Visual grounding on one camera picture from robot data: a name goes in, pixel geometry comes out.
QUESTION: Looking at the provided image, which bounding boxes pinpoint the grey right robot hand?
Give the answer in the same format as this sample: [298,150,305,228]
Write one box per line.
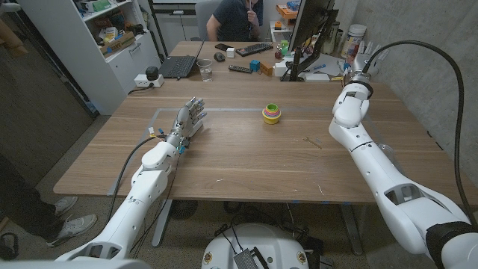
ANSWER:
[341,40,390,81]

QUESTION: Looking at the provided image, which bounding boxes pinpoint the white paper sheet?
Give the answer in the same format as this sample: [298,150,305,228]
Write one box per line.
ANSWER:
[300,53,347,78]

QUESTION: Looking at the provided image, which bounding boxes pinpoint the white power strip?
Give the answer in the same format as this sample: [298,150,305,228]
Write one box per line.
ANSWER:
[134,73,165,88]

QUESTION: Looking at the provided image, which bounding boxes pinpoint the black power cord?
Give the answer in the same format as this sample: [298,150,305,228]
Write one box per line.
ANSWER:
[128,82,155,95]

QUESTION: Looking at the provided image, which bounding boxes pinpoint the black round fan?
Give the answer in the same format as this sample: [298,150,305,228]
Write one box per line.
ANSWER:
[170,200,199,220]

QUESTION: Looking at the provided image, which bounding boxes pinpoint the seated person in dark shirt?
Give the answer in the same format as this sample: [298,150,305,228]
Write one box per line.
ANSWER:
[205,0,264,42]

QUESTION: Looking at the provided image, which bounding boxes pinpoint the black monitor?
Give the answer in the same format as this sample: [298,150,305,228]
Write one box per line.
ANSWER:
[288,0,336,53]

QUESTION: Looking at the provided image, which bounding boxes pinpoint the black strap loop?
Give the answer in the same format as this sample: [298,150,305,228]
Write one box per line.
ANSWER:
[0,232,19,261]

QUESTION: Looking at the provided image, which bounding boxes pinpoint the black laptop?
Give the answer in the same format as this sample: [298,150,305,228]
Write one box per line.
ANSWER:
[158,39,205,79]

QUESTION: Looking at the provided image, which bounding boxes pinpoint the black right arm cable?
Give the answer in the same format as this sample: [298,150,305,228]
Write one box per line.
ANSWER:
[361,40,478,227]

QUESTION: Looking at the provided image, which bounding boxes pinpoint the white canister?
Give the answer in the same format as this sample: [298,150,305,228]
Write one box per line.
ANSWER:
[340,23,367,58]

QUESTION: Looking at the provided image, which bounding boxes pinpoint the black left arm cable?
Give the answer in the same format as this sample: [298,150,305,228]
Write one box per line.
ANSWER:
[106,134,167,223]

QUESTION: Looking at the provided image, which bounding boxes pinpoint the clear drinking glass with water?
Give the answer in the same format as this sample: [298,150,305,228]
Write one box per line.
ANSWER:
[196,58,214,83]

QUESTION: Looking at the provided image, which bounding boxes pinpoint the flat white box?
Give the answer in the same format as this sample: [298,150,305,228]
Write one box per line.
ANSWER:
[304,72,331,83]

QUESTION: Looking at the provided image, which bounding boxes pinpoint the orange box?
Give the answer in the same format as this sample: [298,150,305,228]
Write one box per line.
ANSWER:
[275,3,299,20]

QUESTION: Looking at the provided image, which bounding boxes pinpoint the small white shelf unit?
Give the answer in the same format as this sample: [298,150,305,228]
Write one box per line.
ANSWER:
[269,20,296,43]

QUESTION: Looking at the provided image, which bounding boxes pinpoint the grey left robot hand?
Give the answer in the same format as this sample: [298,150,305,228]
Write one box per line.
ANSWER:
[165,96,208,147]

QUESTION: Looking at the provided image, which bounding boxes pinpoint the black remote control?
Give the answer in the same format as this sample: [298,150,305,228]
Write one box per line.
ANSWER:
[228,64,254,74]

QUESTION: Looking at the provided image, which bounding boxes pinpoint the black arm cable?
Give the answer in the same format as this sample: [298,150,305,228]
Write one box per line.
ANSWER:
[106,134,167,223]
[361,40,478,227]

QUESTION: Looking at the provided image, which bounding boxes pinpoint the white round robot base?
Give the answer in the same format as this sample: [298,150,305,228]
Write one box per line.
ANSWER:
[200,223,310,269]

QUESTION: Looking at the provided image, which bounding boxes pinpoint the black monitor stand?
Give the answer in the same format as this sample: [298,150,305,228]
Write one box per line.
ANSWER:
[280,9,340,82]

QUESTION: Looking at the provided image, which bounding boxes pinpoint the grey office chair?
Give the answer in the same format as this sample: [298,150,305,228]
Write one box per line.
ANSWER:
[194,0,222,41]

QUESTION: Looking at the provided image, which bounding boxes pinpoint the cardboard box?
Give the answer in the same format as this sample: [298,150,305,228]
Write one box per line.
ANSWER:
[99,31,137,57]

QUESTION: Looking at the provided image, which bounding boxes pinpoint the small brass wrench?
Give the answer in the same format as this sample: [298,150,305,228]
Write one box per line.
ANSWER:
[302,136,323,150]

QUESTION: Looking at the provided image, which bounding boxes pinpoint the grey heat sink module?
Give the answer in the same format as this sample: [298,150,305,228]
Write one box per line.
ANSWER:
[233,248,261,269]

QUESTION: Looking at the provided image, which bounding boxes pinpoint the white shelf cabinet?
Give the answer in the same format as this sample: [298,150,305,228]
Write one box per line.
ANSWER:
[16,0,162,116]

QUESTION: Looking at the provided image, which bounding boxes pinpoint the black keyboard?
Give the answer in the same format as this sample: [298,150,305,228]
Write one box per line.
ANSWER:
[235,42,274,58]

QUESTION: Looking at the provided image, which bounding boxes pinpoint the colourful stacked cups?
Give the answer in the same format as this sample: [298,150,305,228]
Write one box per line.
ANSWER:
[261,103,282,126]

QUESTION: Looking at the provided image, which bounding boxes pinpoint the grey table leg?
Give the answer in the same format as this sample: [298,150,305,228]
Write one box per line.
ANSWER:
[338,203,364,256]
[151,199,173,248]

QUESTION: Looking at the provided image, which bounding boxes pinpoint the standing person with grey shoes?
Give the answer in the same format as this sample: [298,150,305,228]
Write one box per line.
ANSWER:
[0,152,99,248]

